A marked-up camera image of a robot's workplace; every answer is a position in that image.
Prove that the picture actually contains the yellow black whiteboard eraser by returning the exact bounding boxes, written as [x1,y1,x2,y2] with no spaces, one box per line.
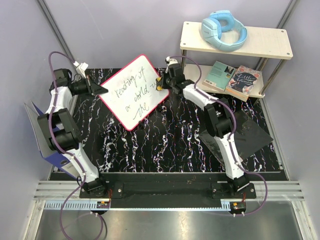
[156,77,163,91]

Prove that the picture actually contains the pink framed whiteboard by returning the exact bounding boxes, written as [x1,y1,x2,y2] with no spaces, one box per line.
[99,54,170,131]

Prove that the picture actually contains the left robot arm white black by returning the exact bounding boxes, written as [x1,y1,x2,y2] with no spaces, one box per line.
[37,68,108,198]

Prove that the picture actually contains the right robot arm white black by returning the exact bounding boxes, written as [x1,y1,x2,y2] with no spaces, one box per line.
[156,57,250,199]

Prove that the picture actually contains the teal paperback book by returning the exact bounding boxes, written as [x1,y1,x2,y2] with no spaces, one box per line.
[202,61,237,92]

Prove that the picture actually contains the little women book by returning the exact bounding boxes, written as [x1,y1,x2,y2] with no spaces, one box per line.
[224,65,262,102]

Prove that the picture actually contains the blue headphones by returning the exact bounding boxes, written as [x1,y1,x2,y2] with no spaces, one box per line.
[201,10,248,52]

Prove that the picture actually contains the black notebook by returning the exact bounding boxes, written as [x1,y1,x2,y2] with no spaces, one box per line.
[199,110,273,167]

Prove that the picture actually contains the white two-tier shelf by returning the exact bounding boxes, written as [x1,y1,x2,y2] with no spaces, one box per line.
[180,21,293,98]

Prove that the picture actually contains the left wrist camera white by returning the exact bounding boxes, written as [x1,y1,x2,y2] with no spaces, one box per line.
[73,61,89,79]

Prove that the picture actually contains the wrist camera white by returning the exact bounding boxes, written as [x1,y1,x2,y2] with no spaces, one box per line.
[165,56,178,66]
[73,61,89,79]

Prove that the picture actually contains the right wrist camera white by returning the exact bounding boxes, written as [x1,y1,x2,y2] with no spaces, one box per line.
[165,56,178,66]

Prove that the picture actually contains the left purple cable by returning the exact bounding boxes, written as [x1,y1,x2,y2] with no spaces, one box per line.
[47,51,108,240]

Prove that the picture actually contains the purple cable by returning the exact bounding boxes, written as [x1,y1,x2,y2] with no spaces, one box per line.
[171,55,270,216]
[47,51,108,240]

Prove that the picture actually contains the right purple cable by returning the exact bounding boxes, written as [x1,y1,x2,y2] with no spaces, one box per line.
[171,55,270,216]

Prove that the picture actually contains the blue ring binder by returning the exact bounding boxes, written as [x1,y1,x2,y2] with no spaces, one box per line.
[24,102,79,179]

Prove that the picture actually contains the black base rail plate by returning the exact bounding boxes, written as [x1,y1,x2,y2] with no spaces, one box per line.
[79,172,257,201]

